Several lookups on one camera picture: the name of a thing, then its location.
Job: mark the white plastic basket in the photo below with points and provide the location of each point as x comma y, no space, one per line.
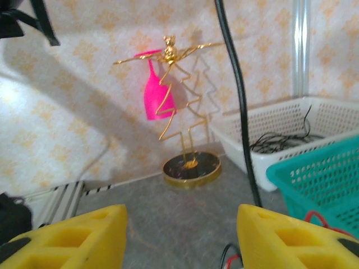
280,117

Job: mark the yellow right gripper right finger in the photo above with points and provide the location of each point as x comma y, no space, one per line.
280,243

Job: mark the teal plastic basket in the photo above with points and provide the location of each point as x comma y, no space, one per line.
322,179

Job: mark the aluminium side rail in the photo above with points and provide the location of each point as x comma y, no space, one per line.
67,193

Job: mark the aluminium frame post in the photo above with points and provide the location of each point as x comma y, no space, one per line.
301,42

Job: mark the pink wine glass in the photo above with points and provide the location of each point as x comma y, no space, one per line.
155,95

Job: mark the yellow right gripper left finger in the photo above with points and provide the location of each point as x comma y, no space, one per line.
70,241

